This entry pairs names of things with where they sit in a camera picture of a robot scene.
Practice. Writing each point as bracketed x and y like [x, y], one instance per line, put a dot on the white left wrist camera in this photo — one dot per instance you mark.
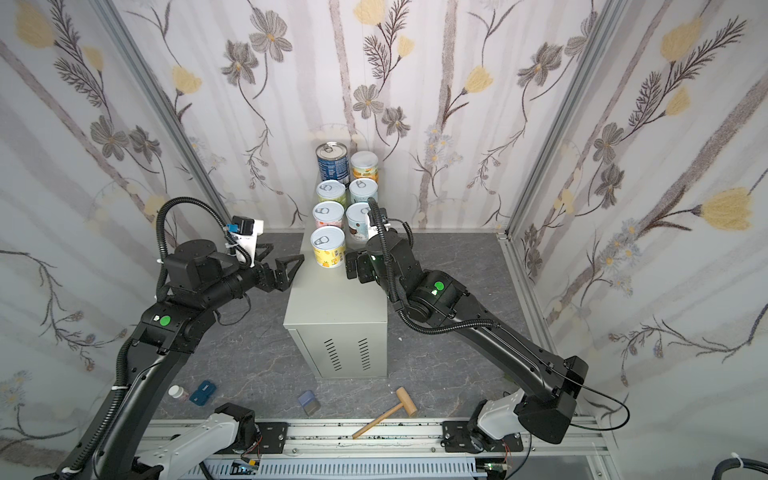
[243, 235]

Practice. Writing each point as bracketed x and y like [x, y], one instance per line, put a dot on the grey metal cabinet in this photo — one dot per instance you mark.
[338, 324]

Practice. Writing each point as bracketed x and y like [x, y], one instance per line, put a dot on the small grey blue block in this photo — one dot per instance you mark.
[309, 402]

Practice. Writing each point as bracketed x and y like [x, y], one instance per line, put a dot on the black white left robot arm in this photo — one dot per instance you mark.
[195, 281]

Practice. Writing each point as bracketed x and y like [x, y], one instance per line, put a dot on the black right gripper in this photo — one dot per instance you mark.
[366, 267]

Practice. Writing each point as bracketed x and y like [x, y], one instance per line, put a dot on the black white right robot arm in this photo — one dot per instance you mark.
[432, 302]

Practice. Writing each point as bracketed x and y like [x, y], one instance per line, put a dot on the pink labelled white can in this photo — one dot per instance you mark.
[328, 213]

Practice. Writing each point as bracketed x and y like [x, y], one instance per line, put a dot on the blue labelled tin can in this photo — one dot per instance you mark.
[332, 159]

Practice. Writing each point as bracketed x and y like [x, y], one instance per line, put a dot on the blue toy car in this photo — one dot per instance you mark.
[203, 393]

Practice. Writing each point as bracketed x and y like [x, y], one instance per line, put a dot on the small white bottle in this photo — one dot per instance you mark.
[177, 392]

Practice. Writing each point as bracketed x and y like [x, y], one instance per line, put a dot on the green labelled white can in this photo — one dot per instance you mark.
[332, 190]

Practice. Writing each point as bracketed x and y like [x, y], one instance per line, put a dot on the wooden mallet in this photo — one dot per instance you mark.
[405, 403]

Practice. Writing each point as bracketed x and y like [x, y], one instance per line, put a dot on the teal labelled white can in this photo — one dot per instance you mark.
[362, 189]

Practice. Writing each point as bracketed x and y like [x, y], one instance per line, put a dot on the yellow labelled white can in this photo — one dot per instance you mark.
[329, 245]

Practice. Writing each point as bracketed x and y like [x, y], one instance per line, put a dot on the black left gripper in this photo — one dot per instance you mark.
[268, 276]

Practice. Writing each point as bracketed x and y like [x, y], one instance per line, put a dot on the orange can with plastic lid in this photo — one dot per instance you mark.
[365, 164]

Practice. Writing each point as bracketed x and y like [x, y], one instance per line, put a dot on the aluminium rail base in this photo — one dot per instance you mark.
[402, 448]

